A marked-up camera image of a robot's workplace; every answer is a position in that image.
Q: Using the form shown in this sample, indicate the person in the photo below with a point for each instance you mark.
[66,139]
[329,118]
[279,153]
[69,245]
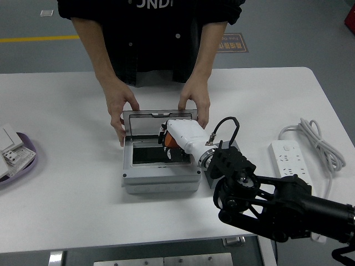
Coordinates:
[155,41]

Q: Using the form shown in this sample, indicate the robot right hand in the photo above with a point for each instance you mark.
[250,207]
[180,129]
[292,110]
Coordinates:
[185,133]

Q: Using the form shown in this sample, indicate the brown floor sign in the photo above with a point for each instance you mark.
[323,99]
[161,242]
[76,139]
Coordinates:
[235,44]

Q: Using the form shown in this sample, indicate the white wall switch plate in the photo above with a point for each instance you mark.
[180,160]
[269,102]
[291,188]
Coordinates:
[7,137]

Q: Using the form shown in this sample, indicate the metal plate under table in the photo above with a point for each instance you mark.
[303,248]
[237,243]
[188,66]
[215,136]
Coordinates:
[166,260]

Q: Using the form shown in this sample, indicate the small metal floor plate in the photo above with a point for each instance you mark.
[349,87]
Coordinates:
[47,13]

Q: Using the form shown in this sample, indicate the metal table bracket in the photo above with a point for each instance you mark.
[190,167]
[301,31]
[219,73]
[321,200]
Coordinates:
[234,241]

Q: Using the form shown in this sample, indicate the white table leg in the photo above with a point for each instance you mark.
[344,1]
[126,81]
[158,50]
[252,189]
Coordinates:
[266,253]
[56,257]

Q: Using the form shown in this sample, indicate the purple tray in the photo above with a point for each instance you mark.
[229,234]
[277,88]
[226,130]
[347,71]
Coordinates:
[30,142]

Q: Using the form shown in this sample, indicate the orange cylinder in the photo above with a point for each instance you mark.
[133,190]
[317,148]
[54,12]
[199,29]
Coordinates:
[169,140]

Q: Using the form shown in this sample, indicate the yellow floor tape line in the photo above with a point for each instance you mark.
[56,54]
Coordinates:
[38,38]

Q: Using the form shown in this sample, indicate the person's right forearm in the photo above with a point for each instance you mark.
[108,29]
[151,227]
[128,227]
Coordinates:
[94,52]

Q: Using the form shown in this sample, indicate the person's left hand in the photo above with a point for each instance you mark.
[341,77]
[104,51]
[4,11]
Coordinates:
[198,97]

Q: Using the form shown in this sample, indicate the white power strip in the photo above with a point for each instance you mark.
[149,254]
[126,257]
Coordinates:
[288,155]

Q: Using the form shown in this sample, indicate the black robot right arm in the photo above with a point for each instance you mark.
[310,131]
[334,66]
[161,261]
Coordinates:
[277,205]

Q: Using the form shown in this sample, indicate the person's right hand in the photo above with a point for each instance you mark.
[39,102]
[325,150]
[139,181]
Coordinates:
[119,102]

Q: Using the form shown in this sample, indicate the red object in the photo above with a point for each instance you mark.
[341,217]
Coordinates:
[350,16]

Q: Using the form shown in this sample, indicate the grey electrical box with flap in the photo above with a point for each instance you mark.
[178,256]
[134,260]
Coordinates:
[161,180]

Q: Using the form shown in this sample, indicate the white socket insert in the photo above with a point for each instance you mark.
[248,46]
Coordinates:
[9,158]

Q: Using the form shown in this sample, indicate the person's left forearm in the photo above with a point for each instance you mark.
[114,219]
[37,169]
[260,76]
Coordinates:
[209,52]

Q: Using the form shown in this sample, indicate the dark grey cube with hole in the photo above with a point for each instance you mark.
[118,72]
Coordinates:
[209,181]

